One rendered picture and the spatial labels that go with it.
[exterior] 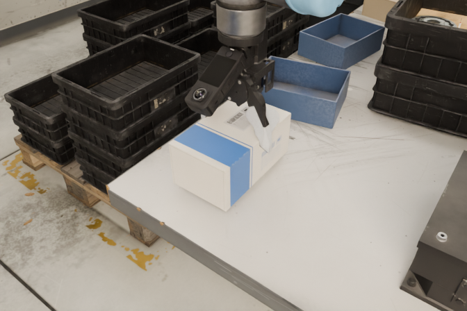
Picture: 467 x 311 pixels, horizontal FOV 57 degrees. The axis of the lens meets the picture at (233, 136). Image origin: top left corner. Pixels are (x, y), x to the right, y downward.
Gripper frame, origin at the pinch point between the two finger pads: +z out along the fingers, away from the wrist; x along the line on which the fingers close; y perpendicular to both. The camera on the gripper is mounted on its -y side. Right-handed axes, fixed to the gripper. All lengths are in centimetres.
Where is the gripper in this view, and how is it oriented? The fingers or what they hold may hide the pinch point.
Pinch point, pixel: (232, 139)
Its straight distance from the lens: 76.6
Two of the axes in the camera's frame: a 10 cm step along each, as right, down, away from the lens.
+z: 0.0, 8.1, 5.9
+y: 5.9, -4.8, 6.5
